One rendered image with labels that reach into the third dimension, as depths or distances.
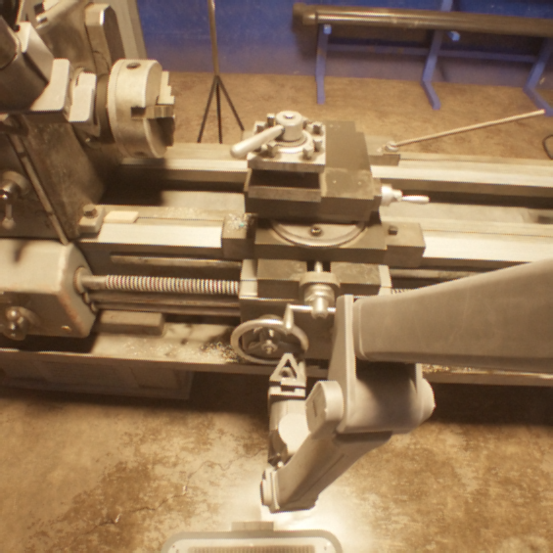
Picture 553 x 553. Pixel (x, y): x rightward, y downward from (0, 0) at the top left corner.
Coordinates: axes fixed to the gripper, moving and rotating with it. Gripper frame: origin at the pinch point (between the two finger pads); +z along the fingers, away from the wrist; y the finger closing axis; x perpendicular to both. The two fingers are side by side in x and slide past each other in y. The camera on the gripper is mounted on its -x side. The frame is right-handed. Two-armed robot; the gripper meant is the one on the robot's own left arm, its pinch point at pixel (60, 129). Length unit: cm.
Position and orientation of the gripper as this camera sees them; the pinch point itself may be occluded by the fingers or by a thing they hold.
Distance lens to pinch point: 63.0
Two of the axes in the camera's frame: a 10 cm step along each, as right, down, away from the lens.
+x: 0.1, 9.8, -2.0
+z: -0.2, 2.0, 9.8
